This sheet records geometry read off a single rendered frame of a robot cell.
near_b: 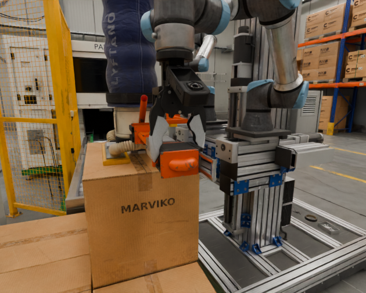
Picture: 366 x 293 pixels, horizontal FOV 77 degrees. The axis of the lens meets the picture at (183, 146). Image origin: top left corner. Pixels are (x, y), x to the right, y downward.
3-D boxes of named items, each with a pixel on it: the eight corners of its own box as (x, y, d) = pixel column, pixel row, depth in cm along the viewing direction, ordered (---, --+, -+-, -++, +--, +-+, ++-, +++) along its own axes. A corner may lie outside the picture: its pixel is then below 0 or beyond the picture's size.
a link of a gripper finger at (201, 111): (208, 128, 49) (194, 89, 46) (211, 129, 47) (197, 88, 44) (189, 138, 48) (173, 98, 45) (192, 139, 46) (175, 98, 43)
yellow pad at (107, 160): (101, 147, 115) (101, 137, 114) (122, 146, 119) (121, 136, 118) (103, 166, 84) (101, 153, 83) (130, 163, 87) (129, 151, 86)
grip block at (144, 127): (129, 139, 82) (128, 123, 80) (156, 138, 85) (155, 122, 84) (132, 144, 74) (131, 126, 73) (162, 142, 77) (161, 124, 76)
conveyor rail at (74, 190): (84, 149, 351) (83, 137, 347) (88, 149, 352) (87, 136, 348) (68, 229, 139) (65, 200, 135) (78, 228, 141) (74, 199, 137)
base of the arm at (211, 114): (209, 118, 167) (209, 104, 164) (221, 120, 153) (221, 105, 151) (190, 119, 160) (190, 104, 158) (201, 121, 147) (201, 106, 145)
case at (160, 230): (93, 210, 134) (86, 143, 125) (159, 199, 148) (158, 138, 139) (93, 289, 79) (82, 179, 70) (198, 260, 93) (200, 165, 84)
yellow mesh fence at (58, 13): (78, 174, 358) (64, 29, 314) (85, 174, 362) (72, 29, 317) (71, 207, 251) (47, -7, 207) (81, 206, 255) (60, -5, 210)
